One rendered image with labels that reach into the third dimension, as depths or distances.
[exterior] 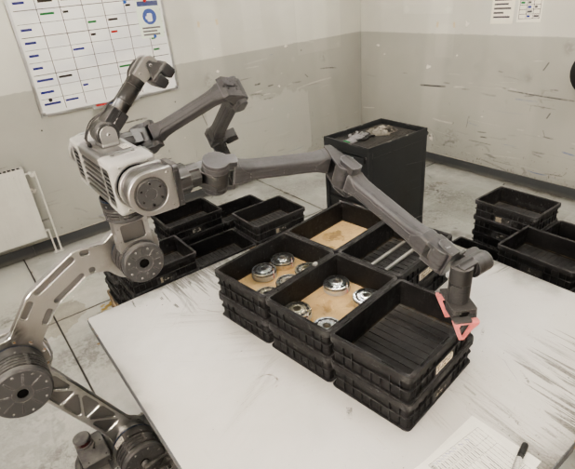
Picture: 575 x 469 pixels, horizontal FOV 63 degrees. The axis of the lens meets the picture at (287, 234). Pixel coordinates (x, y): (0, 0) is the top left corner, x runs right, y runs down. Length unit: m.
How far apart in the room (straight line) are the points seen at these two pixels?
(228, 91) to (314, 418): 1.11
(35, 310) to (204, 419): 0.64
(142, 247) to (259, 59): 3.73
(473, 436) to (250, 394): 0.70
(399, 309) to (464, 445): 0.50
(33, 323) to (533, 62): 4.25
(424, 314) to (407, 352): 0.21
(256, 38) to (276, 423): 4.10
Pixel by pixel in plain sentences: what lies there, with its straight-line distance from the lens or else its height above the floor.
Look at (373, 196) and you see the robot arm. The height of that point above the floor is 1.35.
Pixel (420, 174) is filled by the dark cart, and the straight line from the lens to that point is 3.68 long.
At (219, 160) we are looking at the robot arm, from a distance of 1.35.
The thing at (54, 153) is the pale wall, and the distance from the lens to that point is 4.42.
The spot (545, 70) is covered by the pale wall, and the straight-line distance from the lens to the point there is 4.75.
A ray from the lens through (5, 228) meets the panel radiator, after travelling 4.40.
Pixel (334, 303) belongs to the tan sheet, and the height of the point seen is 0.83.
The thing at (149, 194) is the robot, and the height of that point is 1.45.
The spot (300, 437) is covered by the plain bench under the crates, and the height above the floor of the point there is 0.70.
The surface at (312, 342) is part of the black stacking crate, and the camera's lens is 1.63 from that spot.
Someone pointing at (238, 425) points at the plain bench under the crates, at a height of 0.70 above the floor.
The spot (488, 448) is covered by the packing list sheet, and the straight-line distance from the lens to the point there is 1.57.
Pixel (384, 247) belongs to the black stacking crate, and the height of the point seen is 0.83.
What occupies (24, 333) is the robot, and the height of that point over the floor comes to 0.99.
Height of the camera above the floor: 1.91
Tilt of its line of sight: 28 degrees down
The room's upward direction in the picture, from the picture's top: 5 degrees counter-clockwise
